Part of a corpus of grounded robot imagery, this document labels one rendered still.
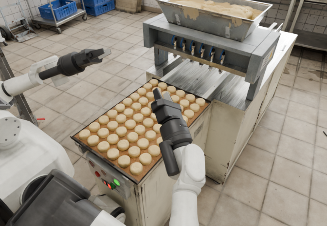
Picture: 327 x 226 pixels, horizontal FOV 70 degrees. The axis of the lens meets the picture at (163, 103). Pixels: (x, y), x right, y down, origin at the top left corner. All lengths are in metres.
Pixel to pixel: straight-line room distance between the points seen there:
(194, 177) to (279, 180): 1.63
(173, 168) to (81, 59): 0.57
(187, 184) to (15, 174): 0.40
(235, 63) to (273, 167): 1.20
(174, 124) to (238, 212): 1.34
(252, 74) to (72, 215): 0.99
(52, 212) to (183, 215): 0.28
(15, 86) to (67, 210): 0.69
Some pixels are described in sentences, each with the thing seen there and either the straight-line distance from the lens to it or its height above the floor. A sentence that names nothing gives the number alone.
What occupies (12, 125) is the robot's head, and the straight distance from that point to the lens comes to 0.64.
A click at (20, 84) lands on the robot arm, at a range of 1.12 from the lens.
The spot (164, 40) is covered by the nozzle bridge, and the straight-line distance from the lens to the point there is 1.53.
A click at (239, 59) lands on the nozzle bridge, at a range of 1.32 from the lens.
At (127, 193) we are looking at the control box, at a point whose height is 0.74.
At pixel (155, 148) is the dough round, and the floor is 0.92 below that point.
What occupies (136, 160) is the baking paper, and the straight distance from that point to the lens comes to 0.99.
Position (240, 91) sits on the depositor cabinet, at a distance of 1.51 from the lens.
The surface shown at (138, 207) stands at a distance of 1.20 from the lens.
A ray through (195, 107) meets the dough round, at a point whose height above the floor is 0.92.
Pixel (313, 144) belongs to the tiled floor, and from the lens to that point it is 2.63.
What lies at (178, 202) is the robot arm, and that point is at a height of 1.14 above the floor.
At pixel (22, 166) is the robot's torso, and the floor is 1.23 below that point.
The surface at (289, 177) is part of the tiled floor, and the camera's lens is 2.26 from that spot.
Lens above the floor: 1.69
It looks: 40 degrees down
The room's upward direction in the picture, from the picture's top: straight up
